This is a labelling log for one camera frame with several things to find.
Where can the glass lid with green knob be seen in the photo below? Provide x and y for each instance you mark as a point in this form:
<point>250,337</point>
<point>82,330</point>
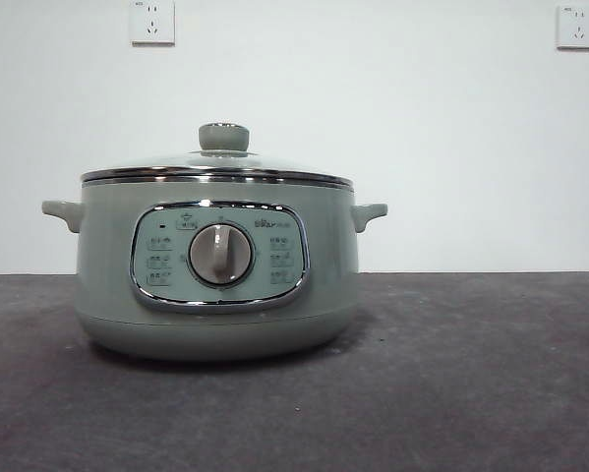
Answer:
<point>223,138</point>

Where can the pale green electric pot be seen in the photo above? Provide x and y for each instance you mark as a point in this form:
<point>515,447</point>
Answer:
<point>107,246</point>

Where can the white wall socket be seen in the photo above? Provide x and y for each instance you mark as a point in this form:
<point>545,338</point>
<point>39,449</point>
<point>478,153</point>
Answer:
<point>577,27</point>
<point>152,22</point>

